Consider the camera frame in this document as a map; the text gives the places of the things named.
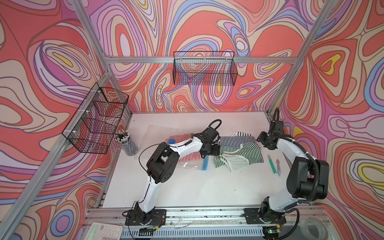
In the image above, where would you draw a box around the blue white striped shirt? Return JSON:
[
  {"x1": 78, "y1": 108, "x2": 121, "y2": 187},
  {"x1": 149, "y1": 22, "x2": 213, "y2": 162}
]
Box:
[{"x1": 219, "y1": 136, "x2": 257, "y2": 148}]

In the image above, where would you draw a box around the green white striped shirt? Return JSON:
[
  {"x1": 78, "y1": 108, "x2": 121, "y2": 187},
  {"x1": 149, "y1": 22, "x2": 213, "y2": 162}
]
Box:
[{"x1": 214, "y1": 142, "x2": 264, "y2": 172}]

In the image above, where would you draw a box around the clear tape roll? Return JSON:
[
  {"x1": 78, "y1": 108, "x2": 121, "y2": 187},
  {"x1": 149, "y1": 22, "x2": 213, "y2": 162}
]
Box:
[{"x1": 299, "y1": 218, "x2": 329, "y2": 240}]

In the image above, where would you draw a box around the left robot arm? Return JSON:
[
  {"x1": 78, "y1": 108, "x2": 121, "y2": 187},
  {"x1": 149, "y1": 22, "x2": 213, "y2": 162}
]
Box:
[{"x1": 122, "y1": 119, "x2": 222, "y2": 227}]

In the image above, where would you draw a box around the clear vacuum bag blue zipper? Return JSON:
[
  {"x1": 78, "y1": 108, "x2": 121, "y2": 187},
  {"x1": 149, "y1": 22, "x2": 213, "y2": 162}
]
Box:
[{"x1": 139, "y1": 125, "x2": 209, "y2": 171}]

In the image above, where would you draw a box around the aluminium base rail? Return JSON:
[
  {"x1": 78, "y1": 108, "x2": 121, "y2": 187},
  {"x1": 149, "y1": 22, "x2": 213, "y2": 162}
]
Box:
[{"x1": 79, "y1": 206, "x2": 337, "y2": 240}]

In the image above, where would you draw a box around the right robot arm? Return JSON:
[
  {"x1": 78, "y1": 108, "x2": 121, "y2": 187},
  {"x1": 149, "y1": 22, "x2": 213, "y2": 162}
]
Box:
[{"x1": 257, "y1": 108, "x2": 330, "y2": 223}]

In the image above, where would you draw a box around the red white striped shirt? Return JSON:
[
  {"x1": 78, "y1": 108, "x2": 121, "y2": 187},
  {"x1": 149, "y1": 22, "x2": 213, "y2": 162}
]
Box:
[{"x1": 166, "y1": 134, "x2": 203, "y2": 162}]

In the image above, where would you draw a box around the white keypad device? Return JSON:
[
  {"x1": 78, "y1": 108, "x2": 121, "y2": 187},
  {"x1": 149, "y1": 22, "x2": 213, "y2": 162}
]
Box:
[{"x1": 84, "y1": 223, "x2": 124, "y2": 240}]

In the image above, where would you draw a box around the black wire basket left wall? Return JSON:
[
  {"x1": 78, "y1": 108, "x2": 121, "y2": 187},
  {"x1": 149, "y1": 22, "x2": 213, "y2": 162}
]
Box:
[{"x1": 62, "y1": 83, "x2": 129, "y2": 155}]

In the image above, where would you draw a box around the black wire basket wall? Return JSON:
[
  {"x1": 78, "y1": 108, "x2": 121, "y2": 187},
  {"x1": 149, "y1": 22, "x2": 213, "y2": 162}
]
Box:
[
  {"x1": 62, "y1": 83, "x2": 129, "y2": 155},
  {"x1": 173, "y1": 50, "x2": 238, "y2": 86}
]

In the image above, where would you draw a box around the black wire basket back wall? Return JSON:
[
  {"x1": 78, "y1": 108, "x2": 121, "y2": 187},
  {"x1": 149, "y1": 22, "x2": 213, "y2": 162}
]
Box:
[{"x1": 173, "y1": 50, "x2": 238, "y2": 86}]

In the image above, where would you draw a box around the green marker pen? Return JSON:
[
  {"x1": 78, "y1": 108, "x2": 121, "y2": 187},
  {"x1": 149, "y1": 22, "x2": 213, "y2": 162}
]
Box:
[{"x1": 267, "y1": 155, "x2": 278, "y2": 175}]

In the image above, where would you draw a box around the cup of pens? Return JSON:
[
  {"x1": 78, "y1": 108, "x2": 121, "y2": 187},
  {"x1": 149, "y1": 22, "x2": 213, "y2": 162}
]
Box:
[{"x1": 115, "y1": 130, "x2": 138, "y2": 156}]

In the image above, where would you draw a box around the black white striped tank top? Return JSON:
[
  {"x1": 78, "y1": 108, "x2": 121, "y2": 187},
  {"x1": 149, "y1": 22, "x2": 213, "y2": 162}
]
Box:
[{"x1": 232, "y1": 132, "x2": 252, "y2": 137}]

